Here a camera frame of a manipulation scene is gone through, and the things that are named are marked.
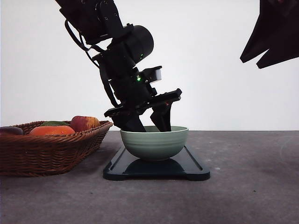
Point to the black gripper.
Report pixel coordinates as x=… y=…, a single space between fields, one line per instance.
x=276 y=31
x=135 y=96

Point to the red yellow apple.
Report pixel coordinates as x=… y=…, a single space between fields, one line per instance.
x=81 y=123

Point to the brown wicker basket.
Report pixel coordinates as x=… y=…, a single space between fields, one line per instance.
x=39 y=155

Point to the orange fruit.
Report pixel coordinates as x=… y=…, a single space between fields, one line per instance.
x=51 y=130

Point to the dark rectangular tray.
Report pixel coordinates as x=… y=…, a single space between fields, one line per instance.
x=184 y=165

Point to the green ceramic bowl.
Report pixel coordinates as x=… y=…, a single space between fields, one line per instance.
x=154 y=145

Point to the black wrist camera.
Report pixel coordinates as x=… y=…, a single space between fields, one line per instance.
x=152 y=74

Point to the green fruit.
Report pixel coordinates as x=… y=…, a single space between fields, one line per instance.
x=54 y=123

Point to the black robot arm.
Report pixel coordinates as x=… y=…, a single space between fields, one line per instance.
x=118 y=50

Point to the dark purple fruit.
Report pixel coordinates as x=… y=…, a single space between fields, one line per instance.
x=10 y=130

